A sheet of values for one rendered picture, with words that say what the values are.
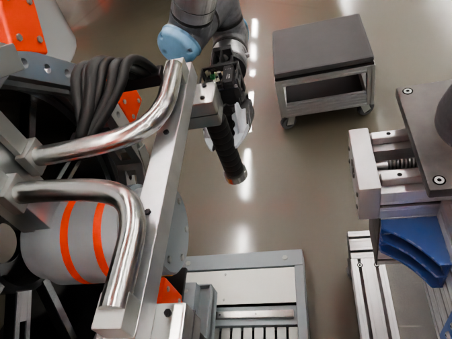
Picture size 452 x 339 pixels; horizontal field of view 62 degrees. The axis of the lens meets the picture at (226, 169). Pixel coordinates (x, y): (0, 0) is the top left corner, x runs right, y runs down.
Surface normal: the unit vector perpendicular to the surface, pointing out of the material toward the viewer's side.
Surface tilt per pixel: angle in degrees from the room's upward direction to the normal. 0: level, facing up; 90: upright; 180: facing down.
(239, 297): 0
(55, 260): 56
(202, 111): 90
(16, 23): 90
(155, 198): 0
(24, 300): 90
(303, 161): 0
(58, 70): 90
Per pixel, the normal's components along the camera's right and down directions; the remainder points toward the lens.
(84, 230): -0.26, -0.22
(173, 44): -0.43, 0.76
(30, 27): 0.97, -0.11
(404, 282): -0.25, -0.63
